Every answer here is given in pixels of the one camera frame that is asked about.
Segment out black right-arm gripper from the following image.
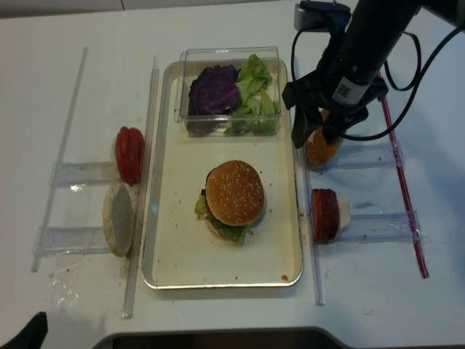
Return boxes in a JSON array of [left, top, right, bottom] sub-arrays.
[[282, 57, 388, 148]]

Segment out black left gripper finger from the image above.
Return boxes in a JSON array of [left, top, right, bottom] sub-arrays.
[[1, 312, 49, 349]]

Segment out sesame top bun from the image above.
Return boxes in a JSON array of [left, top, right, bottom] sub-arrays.
[[206, 160, 264, 226]]

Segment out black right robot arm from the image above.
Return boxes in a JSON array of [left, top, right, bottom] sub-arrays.
[[282, 1, 464, 148]]

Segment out green lettuce in container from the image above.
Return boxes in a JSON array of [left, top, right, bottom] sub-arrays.
[[225, 54, 278, 136]]

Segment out red meat patty slices right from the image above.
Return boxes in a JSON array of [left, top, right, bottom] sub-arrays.
[[311, 189, 340, 244]]

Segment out green lettuce on burger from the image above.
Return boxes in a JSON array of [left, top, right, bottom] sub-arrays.
[[194, 191, 253, 246]]

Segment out tomato slice on burger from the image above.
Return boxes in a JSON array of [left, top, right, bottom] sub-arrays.
[[205, 196, 215, 218]]

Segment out red tomato slices left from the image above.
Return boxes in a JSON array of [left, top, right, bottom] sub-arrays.
[[115, 127, 145, 186]]

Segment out clear channel upper right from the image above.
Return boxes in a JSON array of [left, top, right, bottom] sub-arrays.
[[325, 143, 404, 169]]

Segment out clear channel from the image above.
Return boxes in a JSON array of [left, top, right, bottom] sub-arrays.
[[335, 211, 423, 243], [33, 227, 110, 257], [325, 143, 404, 169], [49, 162, 121, 188]]

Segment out clear plastic container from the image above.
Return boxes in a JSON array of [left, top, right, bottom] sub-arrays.
[[175, 47, 281, 137]]

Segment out clear channel lower left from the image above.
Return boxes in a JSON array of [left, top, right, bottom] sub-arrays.
[[33, 227, 110, 257]]

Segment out purple cabbage leaf in container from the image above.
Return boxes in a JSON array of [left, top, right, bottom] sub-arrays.
[[187, 65, 240, 135]]

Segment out clear channel lower right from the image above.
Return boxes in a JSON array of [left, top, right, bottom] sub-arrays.
[[335, 211, 423, 243]]

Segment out pale bun half left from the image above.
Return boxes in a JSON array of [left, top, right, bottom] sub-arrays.
[[102, 183, 135, 257]]

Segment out clear channel upper left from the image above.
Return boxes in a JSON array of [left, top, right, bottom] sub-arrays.
[[49, 162, 121, 188]]

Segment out metal baking tray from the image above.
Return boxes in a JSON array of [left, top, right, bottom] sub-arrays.
[[141, 63, 302, 289]]

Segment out red plastic rod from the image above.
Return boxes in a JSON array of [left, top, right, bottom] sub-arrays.
[[373, 71, 429, 280]]

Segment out clear rail left of tray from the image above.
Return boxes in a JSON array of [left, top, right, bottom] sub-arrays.
[[121, 57, 159, 319]]

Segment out clear rail of tray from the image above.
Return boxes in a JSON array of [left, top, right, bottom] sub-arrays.
[[292, 44, 326, 306], [121, 57, 159, 319]]

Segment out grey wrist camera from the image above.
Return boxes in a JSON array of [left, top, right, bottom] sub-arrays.
[[294, 1, 351, 33]]

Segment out black cable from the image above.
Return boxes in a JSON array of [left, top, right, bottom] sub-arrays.
[[291, 27, 465, 141]]

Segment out clear rail right of tray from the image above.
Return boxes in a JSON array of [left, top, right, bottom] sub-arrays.
[[292, 44, 326, 306]]

